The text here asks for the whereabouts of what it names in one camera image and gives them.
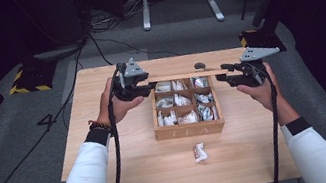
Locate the dark round table grommet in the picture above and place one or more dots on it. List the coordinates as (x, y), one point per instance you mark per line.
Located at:
(199, 65)

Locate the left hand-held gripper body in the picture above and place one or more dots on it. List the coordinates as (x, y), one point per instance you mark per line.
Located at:
(126, 84)

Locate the person's right hand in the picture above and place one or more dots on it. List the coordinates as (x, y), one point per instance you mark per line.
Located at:
(266, 93)

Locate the pile of tea bags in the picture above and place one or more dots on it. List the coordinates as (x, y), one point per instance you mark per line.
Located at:
(163, 87)

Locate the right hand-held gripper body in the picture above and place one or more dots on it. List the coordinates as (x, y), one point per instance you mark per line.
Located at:
(252, 74)

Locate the black yellow striped stand base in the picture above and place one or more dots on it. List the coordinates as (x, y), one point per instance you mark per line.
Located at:
(33, 78)
(260, 39)

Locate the single white tea bag packet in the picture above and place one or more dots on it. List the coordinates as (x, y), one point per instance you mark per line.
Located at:
(200, 153)

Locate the wooden tea box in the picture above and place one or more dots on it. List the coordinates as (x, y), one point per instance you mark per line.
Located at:
(191, 130)

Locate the person's left hand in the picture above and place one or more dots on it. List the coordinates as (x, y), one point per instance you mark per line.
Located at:
(113, 110)

